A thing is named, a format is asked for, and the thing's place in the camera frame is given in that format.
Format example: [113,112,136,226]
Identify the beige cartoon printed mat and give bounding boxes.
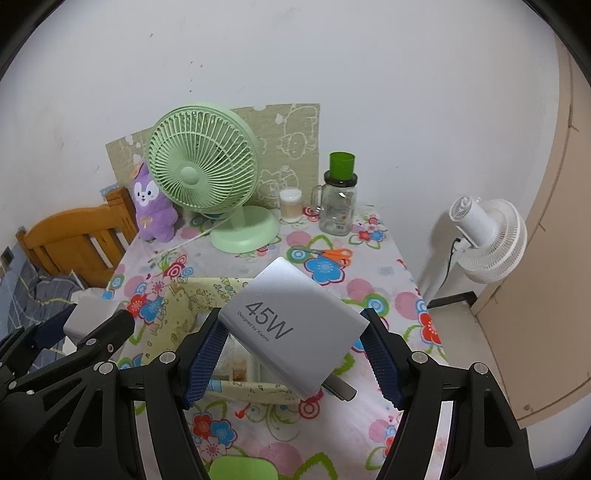
[105,103,321,217]

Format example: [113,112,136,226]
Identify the white charger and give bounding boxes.
[218,257,371,401]

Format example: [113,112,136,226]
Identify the beige wooden door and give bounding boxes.
[471,37,591,430]

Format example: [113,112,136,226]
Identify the glass jar mug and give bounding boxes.
[310,171,359,235]

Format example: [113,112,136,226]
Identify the cotton swab container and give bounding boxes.
[279,188,304,224]

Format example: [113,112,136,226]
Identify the white rectangular box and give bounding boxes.
[62,288,123,342]

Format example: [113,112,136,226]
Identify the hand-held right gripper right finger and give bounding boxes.
[359,308,539,480]

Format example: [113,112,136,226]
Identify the green desk fan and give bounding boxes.
[147,105,281,254]

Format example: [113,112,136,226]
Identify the white fan power cord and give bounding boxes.
[157,224,232,254]

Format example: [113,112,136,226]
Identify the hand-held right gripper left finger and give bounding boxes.
[60,308,228,480]

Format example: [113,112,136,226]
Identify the cartoon printed fabric storage box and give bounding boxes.
[141,276,301,407]

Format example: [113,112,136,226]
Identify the orange handled scissors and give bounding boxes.
[290,247,352,268]

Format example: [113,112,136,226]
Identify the white standing fan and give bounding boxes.
[449,196,528,284]

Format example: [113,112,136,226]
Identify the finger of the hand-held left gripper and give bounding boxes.
[76,310,134,365]
[23,305,77,367]

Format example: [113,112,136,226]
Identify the light green object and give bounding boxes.
[209,455,280,480]

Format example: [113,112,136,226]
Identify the grey plaid blanket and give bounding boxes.
[0,240,86,333]

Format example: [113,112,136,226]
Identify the purple plush toy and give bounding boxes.
[129,161,178,243]

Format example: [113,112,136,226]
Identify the green plastic cup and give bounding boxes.
[329,151,356,182]

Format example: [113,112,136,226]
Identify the black fan cable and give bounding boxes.
[427,237,467,305]

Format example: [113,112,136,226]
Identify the floral tablecloth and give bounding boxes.
[104,210,448,480]

